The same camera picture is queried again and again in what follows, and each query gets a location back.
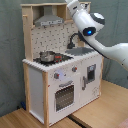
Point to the toy oven door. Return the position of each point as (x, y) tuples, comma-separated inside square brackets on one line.
[(65, 96)]

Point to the red right stove knob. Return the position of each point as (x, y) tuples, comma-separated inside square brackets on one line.
[(74, 69)]

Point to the white cabinet door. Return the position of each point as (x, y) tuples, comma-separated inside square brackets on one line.
[(90, 79)]

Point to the grey range hood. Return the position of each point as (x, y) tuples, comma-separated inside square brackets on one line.
[(48, 18)]

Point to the wooden toy kitchen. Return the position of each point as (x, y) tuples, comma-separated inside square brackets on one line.
[(40, 84)]

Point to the black toy stovetop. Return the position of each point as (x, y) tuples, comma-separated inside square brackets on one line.
[(58, 59)]

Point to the red stove knob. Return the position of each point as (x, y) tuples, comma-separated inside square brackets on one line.
[(74, 69), (56, 75)]

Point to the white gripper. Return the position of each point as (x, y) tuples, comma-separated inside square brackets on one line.
[(73, 5)]

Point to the black toy faucet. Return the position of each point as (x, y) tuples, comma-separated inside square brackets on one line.
[(71, 44)]

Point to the silver toy pot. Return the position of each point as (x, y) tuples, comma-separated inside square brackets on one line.
[(47, 56)]

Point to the grey toy sink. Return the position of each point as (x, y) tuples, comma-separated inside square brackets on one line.
[(79, 51)]

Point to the red left stove knob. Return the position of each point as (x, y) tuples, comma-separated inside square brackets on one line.
[(56, 75)]

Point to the wooden table top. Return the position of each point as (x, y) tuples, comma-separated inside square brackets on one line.
[(110, 110)]

